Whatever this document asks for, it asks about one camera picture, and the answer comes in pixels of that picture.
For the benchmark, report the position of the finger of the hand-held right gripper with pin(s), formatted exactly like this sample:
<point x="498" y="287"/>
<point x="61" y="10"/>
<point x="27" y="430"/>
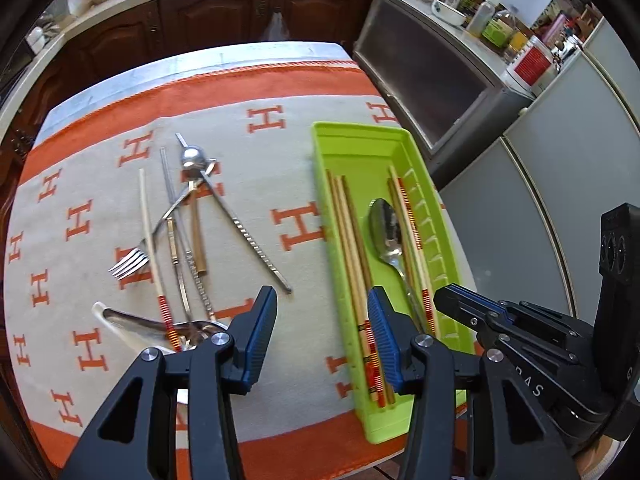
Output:
<point x="465" y="315"/>
<point x="480" y="297"/>

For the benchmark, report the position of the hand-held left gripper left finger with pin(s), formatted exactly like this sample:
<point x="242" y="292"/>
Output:
<point x="255" y="340"/>

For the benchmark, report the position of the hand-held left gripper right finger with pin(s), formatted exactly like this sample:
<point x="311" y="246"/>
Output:
<point x="385" y="345"/>

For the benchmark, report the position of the bamboo chopstick red bands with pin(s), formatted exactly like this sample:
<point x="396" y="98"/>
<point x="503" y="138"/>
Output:
<point x="356" y="242"/>
<point x="344" y="240"/>

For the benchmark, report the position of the slim steel spoon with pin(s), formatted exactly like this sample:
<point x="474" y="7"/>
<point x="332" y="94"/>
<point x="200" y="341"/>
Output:
<point x="140" y="322"/>

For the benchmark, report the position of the large steel spoon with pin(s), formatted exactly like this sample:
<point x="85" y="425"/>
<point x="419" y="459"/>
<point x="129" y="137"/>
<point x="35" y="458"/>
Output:
<point x="384" y="227"/>

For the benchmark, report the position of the brown wooden chopstick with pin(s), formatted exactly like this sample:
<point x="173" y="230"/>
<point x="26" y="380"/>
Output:
<point x="392" y="195"/>

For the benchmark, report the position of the steel fork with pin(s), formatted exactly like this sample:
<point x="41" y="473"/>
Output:
<point x="130" y="263"/>

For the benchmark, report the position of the white chopstick red bands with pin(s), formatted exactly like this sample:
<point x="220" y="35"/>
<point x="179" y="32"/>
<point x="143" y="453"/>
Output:
<point x="150" y="235"/>

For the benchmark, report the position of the white ceramic spoon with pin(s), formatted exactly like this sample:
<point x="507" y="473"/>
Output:
<point x="102" y="310"/>

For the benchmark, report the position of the green plastic tray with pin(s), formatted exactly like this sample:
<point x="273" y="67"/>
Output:
<point x="365" y="160"/>

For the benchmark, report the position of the grey refrigerator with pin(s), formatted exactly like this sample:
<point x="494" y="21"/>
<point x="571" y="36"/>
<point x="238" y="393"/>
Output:
<point x="550" y="185"/>

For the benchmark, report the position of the grey metal cabinet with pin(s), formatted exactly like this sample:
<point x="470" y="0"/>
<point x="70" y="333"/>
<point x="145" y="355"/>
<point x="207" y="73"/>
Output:
<point x="425" y="75"/>

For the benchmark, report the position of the orange grey patterned blanket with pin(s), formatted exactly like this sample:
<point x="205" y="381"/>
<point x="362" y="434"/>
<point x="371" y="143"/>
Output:
<point x="280" y="110"/>

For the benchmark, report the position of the red labelled white jar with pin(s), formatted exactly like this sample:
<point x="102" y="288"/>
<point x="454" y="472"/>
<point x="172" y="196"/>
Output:
<point x="532" y="62"/>

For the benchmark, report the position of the green labelled oil bottle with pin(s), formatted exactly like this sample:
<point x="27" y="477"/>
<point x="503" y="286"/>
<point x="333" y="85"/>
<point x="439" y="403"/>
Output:
<point x="500" y="30"/>

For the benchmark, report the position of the clear plastic bottle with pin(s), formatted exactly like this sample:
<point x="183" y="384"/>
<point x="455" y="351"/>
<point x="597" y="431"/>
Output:
<point x="484" y="15"/>

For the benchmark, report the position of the pale blue table cover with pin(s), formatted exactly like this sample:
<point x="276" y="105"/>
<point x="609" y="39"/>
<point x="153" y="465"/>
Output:
<point x="200" y="57"/>

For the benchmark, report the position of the white patterned bowl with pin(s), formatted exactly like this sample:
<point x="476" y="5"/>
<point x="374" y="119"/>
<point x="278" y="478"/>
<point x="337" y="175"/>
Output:
<point x="447" y="10"/>

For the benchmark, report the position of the clear plastic bag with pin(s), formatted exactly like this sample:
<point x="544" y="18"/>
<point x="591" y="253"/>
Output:
<point x="275" y="25"/>

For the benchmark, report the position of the brown wooden cabinets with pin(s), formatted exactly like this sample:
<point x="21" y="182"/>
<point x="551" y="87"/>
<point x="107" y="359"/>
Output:
<point x="200" y="15"/>

